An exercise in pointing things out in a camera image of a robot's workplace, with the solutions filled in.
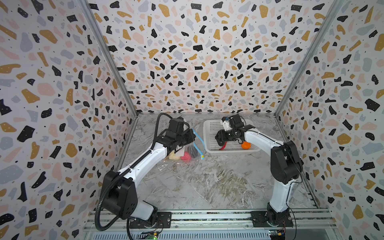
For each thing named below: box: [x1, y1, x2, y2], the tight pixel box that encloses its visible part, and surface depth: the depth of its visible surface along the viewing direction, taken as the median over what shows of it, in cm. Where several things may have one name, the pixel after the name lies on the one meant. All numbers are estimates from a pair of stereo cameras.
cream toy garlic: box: [168, 150, 181, 160], surface depth 93 cm
